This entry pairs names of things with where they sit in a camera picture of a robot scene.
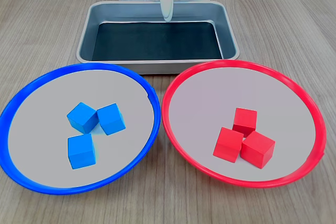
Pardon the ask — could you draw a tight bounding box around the blue wooden cube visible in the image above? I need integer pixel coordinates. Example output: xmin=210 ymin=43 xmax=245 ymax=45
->
xmin=66 ymin=102 xmax=99 ymax=134
xmin=67 ymin=133 xmax=97 ymax=170
xmin=97 ymin=103 xmax=127 ymax=136

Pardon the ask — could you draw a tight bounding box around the red wooden cube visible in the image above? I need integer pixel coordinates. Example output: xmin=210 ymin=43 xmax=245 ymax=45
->
xmin=212 ymin=126 xmax=245 ymax=164
xmin=232 ymin=107 xmax=258 ymax=137
xmin=240 ymin=131 xmax=276 ymax=169

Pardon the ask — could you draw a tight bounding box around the black tray mat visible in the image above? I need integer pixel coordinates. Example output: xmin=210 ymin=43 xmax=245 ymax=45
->
xmin=91 ymin=21 xmax=224 ymax=61

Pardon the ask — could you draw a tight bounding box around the steel tray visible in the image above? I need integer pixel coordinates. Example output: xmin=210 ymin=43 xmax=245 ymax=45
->
xmin=76 ymin=0 xmax=241 ymax=75

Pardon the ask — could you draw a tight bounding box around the red-rimmed white plate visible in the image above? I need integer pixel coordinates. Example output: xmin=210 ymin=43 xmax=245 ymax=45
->
xmin=161 ymin=60 xmax=327 ymax=189

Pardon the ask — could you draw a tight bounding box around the blue-rimmed white plate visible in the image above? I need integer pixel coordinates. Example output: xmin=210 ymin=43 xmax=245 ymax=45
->
xmin=0 ymin=62 xmax=161 ymax=196

